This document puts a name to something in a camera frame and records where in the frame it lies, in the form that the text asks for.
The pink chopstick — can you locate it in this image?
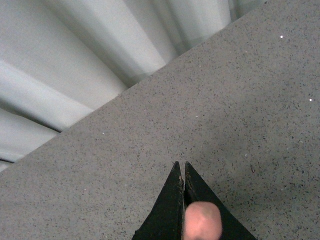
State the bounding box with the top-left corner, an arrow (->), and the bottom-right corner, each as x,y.
183,201 -> 223,240

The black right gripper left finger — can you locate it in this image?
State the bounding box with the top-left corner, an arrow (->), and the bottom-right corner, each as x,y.
132,161 -> 184,240

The white pleated curtain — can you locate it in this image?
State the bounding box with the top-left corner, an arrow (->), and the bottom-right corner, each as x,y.
0,0 -> 261,170

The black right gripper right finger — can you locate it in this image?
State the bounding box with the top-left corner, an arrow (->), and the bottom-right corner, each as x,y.
184,161 -> 257,240

